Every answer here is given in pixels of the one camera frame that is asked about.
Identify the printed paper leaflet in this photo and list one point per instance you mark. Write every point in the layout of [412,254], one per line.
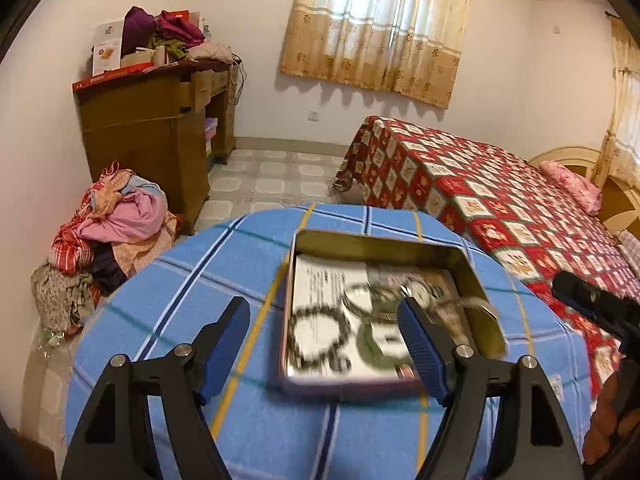
[320,280]

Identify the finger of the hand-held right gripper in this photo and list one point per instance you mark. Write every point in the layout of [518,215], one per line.
[595,305]

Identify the pink floral pillow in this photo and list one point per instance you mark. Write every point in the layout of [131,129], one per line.
[575,185]

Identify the white wall socket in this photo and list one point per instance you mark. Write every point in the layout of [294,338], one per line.
[313,115]

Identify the bed with red patterned cover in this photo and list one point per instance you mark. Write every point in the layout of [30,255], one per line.
[500,200]

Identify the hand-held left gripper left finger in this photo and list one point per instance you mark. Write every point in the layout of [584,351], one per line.
[226,349]

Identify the red and white box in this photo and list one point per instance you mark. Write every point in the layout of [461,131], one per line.
[192,16]

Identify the clear plastic drawer box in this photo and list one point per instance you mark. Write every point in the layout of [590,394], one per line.
[211,137]

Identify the blue plaid cloth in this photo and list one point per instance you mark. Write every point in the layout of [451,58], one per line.
[200,270]

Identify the dark slipper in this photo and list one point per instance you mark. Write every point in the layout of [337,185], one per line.
[345,185]

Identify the narrow beige floral curtain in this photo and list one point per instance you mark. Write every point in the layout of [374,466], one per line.
[625,110]

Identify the pink metal tin box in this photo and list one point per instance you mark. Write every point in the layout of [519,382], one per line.
[380,245]

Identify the brown wooden desk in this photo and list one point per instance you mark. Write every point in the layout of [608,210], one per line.
[140,130]

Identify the striped cloth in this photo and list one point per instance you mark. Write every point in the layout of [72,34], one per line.
[630,245]

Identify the magenta clothes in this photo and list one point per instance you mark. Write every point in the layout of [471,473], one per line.
[180,27]

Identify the purple cloth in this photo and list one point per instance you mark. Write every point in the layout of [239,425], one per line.
[140,27]

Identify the small beige box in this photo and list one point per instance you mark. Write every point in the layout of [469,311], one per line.
[137,57]

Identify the white cardboard box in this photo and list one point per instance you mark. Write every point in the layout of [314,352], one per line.
[107,45]

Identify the pink quilted jacket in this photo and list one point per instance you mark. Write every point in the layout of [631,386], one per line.
[210,52]

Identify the wide beige floral curtain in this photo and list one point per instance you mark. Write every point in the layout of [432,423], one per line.
[375,35]

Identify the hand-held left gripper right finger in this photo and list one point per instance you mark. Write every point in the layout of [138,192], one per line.
[422,355]

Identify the dark green bangle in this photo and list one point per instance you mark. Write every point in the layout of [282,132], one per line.
[365,347]

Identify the olive green cloth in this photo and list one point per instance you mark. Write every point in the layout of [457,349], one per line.
[170,49]

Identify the cream wooden headboard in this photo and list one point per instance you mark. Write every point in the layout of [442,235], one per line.
[575,154]

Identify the pile of clothes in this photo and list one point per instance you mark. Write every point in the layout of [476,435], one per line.
[125,220]

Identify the person's brown fuzzy clothing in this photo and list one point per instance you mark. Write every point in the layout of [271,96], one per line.
[612,420]

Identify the flat red box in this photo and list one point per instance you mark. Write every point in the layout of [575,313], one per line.
[110,76]

